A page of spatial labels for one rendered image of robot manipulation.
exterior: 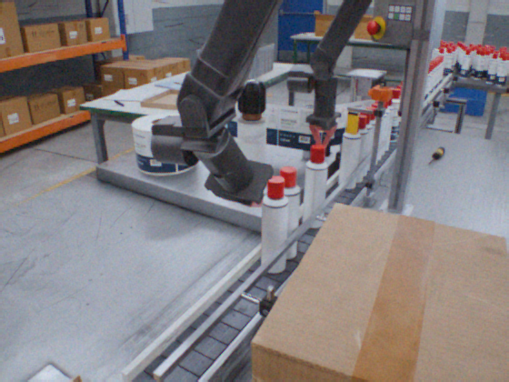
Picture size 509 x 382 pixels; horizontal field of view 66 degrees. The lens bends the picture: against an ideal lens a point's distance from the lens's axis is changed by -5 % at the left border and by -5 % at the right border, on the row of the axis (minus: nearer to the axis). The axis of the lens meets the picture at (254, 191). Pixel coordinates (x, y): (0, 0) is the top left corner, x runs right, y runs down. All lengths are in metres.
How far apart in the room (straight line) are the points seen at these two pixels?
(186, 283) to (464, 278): 0.60
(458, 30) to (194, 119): 8.19
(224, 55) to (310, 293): 0.29
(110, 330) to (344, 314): 0.53
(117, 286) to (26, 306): 0.19
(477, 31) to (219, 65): 8.15
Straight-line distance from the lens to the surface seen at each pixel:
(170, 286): 0.92
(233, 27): 0.49
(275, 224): 0.79
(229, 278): 0.79
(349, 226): 0.57
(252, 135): 1.18
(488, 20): 8.62
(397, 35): 1.15
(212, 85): 0.51
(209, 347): 0.72
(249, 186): 0.63
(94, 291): 0.95
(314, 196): 0.96
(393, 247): 0.54
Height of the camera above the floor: 1.41
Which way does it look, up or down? 26 degrees down
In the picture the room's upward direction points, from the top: straight up
